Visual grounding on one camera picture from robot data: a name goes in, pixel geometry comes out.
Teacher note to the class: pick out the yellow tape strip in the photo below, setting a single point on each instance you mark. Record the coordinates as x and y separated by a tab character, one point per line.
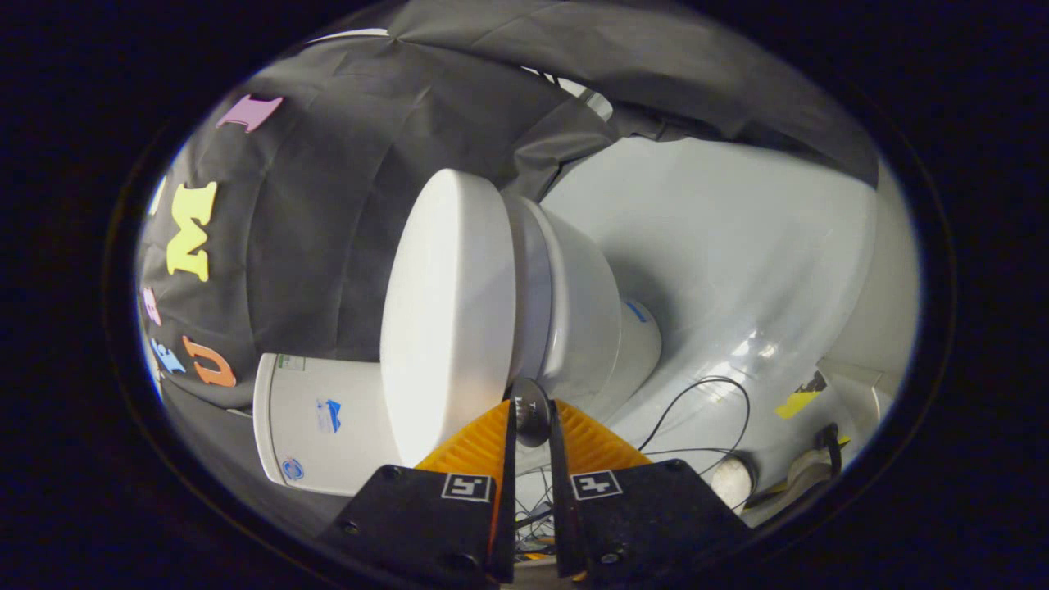
796	401

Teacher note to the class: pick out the white ceramic toilet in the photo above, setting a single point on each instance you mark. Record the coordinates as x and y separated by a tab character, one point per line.
582	311

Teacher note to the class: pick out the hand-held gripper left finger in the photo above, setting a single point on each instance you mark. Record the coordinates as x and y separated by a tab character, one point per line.
507	492

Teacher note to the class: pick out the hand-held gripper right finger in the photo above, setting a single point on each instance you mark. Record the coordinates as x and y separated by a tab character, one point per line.
561	492

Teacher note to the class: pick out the black backdrop cloth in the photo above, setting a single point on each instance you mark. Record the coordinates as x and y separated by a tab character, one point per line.
328	205

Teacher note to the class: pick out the white toilet tank lid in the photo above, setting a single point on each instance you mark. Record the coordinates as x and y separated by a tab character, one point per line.
264	418

